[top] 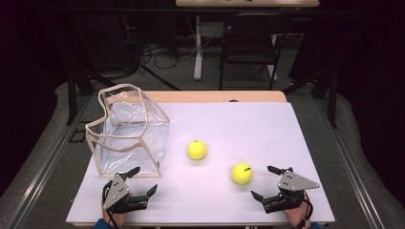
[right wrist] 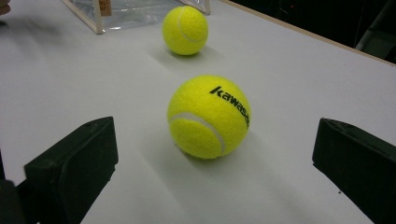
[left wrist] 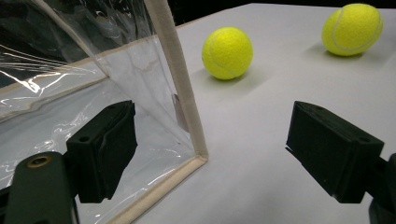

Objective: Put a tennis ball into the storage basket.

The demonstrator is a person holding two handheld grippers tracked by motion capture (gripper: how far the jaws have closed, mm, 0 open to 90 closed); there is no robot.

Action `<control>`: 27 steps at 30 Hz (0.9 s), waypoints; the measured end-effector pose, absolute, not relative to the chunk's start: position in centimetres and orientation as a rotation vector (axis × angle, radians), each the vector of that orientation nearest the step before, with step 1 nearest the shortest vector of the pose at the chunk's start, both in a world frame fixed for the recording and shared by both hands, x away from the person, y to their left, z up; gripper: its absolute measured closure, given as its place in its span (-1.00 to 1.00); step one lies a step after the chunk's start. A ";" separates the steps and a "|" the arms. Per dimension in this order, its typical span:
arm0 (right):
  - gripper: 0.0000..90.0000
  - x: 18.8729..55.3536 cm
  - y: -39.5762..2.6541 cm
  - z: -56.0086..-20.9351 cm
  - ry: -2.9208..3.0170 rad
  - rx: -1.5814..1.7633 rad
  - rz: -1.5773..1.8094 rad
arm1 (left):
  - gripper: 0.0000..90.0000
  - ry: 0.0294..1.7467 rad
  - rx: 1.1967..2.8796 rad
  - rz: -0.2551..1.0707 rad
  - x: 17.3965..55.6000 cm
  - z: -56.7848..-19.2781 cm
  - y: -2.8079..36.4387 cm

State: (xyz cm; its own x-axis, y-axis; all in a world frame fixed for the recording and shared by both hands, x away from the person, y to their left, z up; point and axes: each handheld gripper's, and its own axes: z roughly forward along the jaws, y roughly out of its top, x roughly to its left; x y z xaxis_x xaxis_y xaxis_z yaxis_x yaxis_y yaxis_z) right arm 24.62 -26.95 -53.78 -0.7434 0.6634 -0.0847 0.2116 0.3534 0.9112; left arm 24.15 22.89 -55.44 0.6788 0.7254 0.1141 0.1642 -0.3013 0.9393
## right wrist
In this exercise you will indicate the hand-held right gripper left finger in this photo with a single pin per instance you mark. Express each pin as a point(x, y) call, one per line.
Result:
point(74, 165)

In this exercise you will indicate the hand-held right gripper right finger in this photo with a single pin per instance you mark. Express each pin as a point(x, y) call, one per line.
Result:
point(361, 165)

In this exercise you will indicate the yellow tennis ball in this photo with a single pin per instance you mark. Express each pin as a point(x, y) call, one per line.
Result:
point(186, 31)
point(205, 121)

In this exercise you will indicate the clear plastic bag beige trim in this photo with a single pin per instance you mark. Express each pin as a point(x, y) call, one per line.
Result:
point(137, 12)

